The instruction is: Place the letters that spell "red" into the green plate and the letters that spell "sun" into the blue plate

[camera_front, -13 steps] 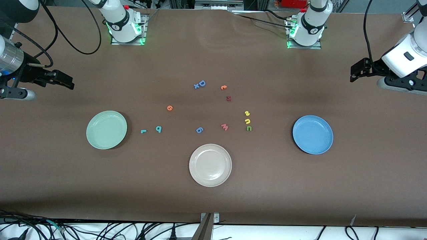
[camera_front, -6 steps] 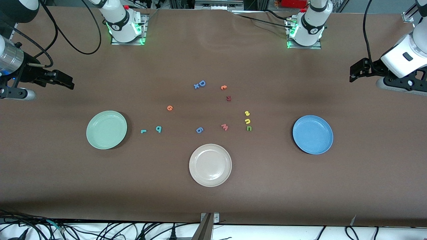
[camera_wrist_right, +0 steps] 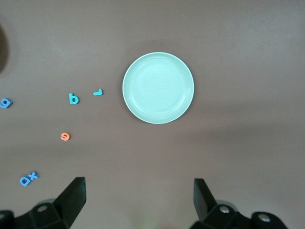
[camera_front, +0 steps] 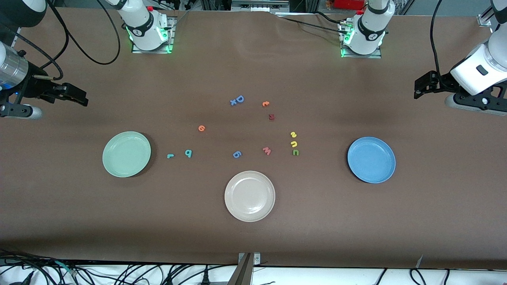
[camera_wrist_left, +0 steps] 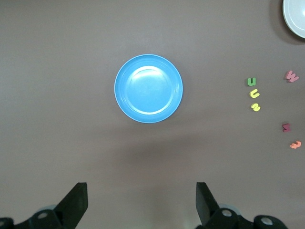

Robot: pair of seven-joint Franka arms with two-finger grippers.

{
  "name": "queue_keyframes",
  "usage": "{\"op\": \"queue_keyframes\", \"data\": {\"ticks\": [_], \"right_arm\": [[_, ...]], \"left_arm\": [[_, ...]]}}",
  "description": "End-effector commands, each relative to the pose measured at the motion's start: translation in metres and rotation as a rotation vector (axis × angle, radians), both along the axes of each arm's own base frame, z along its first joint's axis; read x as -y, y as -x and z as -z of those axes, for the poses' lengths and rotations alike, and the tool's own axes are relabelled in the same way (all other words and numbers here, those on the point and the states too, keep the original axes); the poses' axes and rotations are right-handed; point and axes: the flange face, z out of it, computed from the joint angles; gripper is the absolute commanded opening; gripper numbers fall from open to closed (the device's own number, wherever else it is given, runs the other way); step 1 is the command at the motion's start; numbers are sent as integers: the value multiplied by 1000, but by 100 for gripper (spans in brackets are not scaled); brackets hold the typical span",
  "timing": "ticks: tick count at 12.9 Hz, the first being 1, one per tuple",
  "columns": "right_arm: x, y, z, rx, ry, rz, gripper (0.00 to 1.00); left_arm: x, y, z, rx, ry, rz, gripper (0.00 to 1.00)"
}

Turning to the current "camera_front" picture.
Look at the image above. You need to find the light green plate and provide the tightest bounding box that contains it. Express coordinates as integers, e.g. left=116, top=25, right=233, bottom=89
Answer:
left=102, top=131, right=152, bottom=178

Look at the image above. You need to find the blue plate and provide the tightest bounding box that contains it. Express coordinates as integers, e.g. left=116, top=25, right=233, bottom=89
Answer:
left=347, top=137, right=396, bottom=184

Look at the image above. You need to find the red box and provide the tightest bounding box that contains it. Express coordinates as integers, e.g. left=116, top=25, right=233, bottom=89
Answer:
left=335, top=0, right=366, bottom=10

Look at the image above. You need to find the beige plate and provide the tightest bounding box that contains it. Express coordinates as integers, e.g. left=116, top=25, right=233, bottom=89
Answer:
left=224, top=171, right=276, bottom=222

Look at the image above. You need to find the brown table cover sheet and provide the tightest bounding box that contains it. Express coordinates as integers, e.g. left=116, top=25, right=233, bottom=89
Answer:
left=0, top=7, right=507, bottom=270

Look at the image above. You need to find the grey metal beam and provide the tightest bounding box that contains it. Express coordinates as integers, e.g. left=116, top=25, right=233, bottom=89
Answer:
left=227, top=253, right=254, bottom=285

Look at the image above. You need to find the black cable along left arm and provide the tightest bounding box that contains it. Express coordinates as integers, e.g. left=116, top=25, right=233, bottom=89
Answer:
left=431, top=0, right=446, bottom=78

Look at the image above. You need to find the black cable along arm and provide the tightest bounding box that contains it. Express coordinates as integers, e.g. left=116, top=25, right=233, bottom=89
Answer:
left=15, top=0, right=120, bottom=81
left=431, top=0, right=446, bottom=78

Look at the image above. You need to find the black cable along right arm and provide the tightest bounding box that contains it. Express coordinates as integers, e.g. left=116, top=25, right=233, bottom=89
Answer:
left=15, top=0, right=120, bottom=81

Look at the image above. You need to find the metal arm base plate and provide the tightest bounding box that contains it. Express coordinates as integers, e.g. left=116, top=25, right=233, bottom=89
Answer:
left=131, top=17, right=175, bottom=54
left=340, top=22, right=383, bottom=59

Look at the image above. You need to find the black cable to arm base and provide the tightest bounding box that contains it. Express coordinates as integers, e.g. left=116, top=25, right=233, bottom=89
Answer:
left=275, top=12, right=349, bottom=36

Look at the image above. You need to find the teal floor cable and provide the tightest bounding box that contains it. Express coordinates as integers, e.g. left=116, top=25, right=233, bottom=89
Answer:
left=55, top=261, right=78, bottom=276

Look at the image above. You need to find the grey metal frame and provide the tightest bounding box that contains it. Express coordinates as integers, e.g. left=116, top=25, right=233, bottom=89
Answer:
left=231, top=0, right=290, bottom=12

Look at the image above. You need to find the silver corner bracket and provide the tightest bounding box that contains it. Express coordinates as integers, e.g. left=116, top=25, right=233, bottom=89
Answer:
left=238, top=253, right=261, bottom=266

